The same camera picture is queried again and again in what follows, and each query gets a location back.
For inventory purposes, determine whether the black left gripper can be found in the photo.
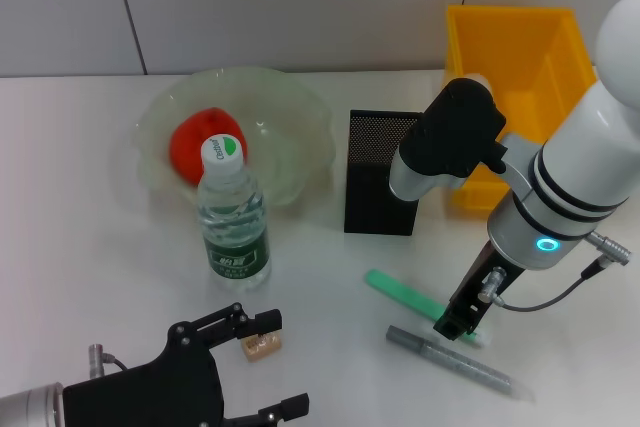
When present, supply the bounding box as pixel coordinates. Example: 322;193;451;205
61;301;311;427

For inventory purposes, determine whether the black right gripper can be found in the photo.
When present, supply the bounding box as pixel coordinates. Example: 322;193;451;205
432;240;527;344

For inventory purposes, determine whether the mint green pen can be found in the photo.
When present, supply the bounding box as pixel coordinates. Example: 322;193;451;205
364;268;489;349

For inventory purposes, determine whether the clear green-label water bottle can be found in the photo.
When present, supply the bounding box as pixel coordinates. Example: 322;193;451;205
196;133;273;294

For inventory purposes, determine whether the orange fruit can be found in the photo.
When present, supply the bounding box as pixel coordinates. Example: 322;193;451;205
168;106;248;187

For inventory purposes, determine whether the small beige eraser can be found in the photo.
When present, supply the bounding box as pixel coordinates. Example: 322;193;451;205
240;333;283;361

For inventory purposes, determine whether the silver marker pen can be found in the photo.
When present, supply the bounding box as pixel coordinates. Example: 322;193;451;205
385;324;537;404

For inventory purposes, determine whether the black mesh pen holder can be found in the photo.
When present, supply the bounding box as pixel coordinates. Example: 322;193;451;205
343;109;427;237

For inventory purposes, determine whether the green glass fruit plate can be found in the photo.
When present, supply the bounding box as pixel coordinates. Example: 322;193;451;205
130;66;337;209

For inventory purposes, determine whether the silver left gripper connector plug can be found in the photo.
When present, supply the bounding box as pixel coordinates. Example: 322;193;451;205
88;343;130;379

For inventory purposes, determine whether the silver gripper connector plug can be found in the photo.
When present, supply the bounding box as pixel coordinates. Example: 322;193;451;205
584;230;634;259
88;343;130;379

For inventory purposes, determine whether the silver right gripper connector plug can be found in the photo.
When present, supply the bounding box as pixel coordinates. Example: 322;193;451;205
584;230;634;259

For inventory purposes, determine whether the yellow plastic bin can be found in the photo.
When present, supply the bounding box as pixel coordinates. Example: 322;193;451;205
444;4;600;211

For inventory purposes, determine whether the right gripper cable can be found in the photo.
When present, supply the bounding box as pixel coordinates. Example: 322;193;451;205
492;253;615;314

